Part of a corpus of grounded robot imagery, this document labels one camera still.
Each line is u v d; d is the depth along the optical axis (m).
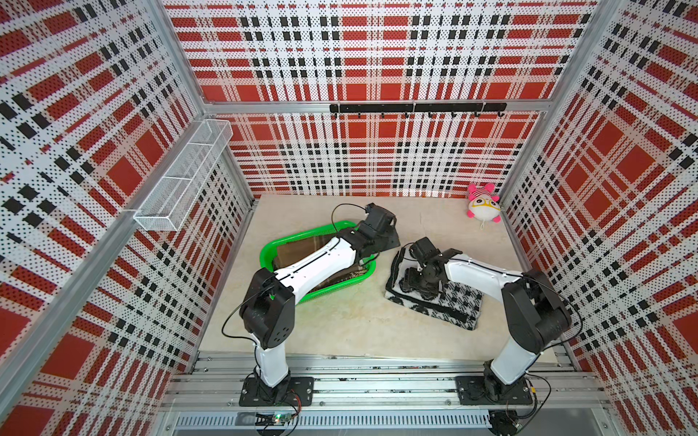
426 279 0.77
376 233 0.65
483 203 1.10
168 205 0.69
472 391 0.74
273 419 0.70
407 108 0.88
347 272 0.88
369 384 0.76
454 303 0.86
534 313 0.47
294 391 0.73
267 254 0.95
